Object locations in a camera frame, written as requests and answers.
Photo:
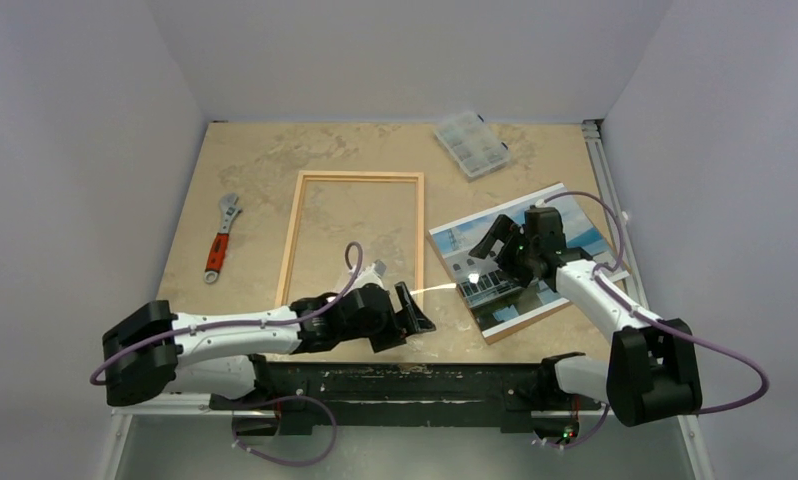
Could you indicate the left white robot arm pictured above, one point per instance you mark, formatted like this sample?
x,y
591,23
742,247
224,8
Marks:
x,y
156,350

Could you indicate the building photo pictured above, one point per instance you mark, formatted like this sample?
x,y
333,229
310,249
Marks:
x,y
499,306

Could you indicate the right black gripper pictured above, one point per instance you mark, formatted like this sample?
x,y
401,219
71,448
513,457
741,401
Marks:
x,y
511,245

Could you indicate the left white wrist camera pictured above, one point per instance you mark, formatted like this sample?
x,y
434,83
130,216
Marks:
x,y
369,274

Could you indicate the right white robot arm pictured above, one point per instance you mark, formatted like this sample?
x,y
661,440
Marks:
x,y
652,372

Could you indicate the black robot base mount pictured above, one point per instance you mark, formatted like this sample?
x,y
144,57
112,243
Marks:
x,y
513,398

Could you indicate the clear acrylic glass sheet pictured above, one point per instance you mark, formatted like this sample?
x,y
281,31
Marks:
x,y
382,217

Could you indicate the red handled adjustable wrench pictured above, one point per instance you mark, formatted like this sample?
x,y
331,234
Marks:
x,y
230,210

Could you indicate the clear plastic organizer box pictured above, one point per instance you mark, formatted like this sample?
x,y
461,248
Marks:
x,y
472,144

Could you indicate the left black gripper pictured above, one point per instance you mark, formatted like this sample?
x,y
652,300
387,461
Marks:
x,y
413,324

